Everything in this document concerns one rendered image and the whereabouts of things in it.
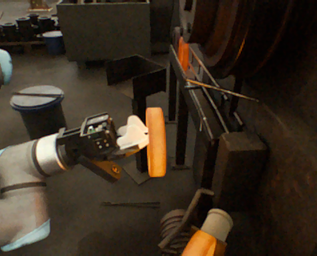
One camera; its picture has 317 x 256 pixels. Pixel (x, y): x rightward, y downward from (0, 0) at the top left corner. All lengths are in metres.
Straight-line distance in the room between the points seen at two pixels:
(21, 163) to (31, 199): 0.08
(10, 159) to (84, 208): 0.96
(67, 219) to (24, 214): 0.93
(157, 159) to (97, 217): 1.02
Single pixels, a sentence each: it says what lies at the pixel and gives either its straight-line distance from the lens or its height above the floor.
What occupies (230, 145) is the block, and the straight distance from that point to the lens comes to 0.62.
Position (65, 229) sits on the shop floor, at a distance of 1.48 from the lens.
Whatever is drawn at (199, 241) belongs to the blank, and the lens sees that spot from 0.46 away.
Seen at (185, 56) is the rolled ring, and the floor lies 0.72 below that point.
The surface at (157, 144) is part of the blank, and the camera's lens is 0.49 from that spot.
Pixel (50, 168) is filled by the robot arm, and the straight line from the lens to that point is 0.59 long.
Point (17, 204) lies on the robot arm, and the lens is 0.60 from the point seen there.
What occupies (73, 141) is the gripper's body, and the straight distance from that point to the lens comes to 0.56.
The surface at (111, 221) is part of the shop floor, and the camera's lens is 1.45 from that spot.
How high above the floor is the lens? 1.17
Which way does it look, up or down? 35 degrees down
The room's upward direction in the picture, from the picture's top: straight up
